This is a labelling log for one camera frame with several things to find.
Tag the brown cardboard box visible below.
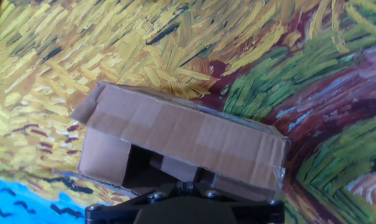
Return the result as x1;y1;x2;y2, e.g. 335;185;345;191
70;81;291;202

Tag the Van Gogh painting print cloth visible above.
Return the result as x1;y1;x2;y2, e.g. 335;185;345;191
0;0;376;224

